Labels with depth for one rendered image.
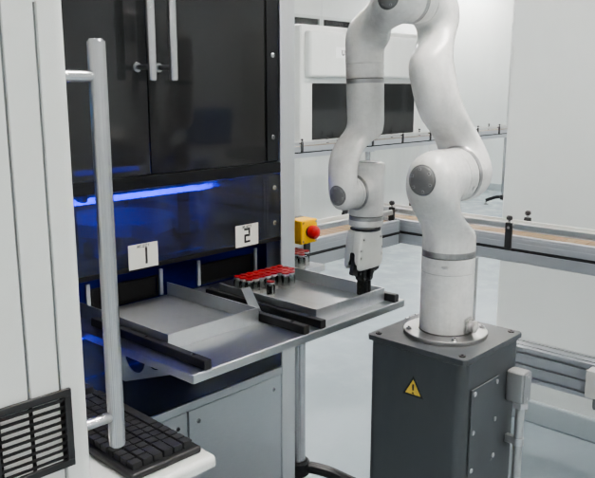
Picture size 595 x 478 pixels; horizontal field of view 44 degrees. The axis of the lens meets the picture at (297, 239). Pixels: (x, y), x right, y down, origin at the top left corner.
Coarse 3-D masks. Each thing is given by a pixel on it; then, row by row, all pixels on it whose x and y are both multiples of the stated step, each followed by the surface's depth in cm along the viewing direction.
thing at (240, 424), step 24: (240, 384) 207; (264, 384) 215; (192, 408) 195; (216, 408) 202; (240, 408) 209; (264, 408) 216; (192, 432) 196; (216, 432) 203; (240, 432) 210; (264, 432) 217; (216, 456) 204; (240, 456) 211; (264, 456) 219
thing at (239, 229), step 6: (240, 228) 199; (246, 228) 200; (252, 228) 202; (240, 234) 199; (252, 234) 202; (240, 240) 199; (246, 240) 201; (252, 240) 203; (240, 246) 200; (246, 246) 201
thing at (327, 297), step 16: (304, 272) 206; (224, 288) 191; (240, 288) 187; (304, 288) 199; (320, 288) 199; (336, 288) 199; (352, 288) 195; (288, 304) 175; (304, 304) 184; (320, 304) 184; (336, 304) 174; (352, 304) 179; (368, 304) 184
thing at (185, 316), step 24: (168, 288) 193; (192, 288) 187; (96, 312) 170; (120, 312) 178; (144, 312) 178; (168, 312) 178; (192, 312) 178; (216, 312) 178; (240, 312) 167; (168, 336) 152; (192, 336) 157
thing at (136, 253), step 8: (128, 248) 173; (136, 248) 175; (144, 248) 176; (152, 248) 178; (128, 256) 173; (136, 256) 175; (144, 256) 177; (152, 256) 178; (136, 264) 175; (144, 264) 177; (152, 264) 179
